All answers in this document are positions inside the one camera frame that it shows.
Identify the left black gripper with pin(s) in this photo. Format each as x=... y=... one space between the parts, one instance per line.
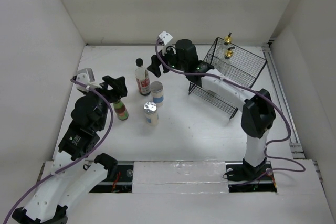
x=119 y=89

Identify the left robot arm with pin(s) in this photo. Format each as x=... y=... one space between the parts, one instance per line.
x=58 y=193

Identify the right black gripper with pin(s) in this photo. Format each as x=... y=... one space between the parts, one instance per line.
x=155 y=66

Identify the silver-lid salt shaker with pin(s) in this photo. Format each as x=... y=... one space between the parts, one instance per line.
x=157 y=94
x=151 y=113

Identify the front silver-lid salt shaker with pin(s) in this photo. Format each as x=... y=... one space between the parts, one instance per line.
x=151 y=113

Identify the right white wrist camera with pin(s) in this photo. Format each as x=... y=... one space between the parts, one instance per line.
x=164 y=39

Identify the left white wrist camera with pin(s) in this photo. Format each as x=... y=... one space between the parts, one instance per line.
x=84 y=79

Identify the black wire rack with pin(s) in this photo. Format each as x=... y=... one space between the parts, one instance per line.
x=245 y=70

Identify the green-label brown sauce bottle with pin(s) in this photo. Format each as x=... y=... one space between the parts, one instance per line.
x=120 y=110

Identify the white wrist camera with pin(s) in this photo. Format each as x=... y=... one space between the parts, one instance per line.
x=84 y=79
x=164 y=39

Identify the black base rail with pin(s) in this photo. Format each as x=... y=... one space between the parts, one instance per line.
x=182 y=178

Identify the clear square glass bottle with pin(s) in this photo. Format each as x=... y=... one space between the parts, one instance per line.
x=226 y=42

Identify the rear silver-lid salt shaker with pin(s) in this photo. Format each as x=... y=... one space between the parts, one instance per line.
x=157 y=94

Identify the gold-capped oil dispenser bottle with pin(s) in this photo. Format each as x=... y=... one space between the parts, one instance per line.
x=225 y=54

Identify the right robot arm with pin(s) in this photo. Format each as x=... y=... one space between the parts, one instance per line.
x=257 y=108

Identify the black-capped dark sauce bottle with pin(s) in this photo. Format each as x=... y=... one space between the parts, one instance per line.
x=142 y=78

